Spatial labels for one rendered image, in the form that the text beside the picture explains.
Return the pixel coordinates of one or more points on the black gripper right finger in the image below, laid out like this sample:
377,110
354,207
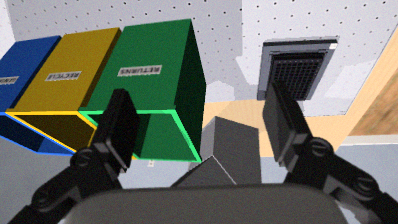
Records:
313,161

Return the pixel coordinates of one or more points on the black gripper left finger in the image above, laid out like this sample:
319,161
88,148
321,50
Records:
92,169

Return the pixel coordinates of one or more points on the green bin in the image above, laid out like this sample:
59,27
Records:
159,64

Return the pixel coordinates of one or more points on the blue open bin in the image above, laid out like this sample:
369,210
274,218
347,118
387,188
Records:
18,67

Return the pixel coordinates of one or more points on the yellow bin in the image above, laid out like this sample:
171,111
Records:
64,83

